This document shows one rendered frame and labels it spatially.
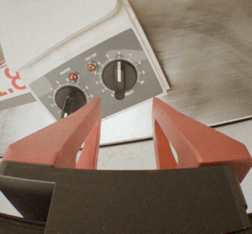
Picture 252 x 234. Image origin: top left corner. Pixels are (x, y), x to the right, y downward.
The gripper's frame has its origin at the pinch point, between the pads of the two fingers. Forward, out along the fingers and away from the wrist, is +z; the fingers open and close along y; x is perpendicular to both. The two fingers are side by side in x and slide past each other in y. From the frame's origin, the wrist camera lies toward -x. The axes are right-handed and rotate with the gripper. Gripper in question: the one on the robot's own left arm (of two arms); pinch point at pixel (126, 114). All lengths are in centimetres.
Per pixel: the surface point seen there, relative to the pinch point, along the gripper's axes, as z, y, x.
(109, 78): 6.9, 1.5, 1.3
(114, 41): 7.4, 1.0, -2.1
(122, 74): 5.6, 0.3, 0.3
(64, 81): 7.2, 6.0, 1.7
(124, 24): 7.5, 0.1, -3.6
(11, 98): 13.1, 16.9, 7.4
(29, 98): 12.4, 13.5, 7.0
